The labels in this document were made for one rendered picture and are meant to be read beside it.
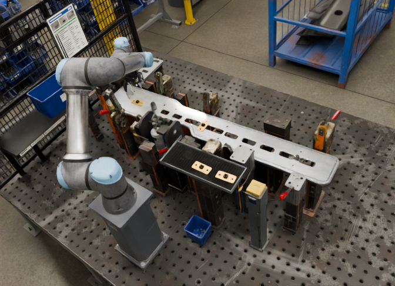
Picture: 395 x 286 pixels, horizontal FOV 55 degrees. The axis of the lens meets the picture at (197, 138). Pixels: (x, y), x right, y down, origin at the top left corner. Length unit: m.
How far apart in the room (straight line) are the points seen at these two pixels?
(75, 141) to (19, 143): 0.78
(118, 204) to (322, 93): 2.57
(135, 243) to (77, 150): 0.52
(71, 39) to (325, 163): 1.69
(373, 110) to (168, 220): 2.23
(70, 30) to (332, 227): 1.89
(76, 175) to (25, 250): 1.70
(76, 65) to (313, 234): 1.33
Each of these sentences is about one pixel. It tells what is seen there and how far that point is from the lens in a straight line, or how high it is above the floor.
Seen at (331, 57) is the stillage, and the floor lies 0.16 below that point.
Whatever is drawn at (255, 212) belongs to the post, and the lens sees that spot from 1.66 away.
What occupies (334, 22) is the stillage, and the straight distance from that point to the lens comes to 3.81.
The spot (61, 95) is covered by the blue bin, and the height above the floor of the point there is 1.12.
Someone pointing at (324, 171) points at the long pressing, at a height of 1.00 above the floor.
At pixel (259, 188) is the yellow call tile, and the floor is 1.16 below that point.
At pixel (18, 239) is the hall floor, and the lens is 3.32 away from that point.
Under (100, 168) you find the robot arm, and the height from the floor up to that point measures 1.33.
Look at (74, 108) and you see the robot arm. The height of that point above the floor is 1.49.
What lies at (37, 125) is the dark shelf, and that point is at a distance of 2.40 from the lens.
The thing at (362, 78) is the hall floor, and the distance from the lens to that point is 3.98.
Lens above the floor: 2.43
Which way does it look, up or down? 46 degrees down
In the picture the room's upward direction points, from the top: 12 degrees counter-clockwise
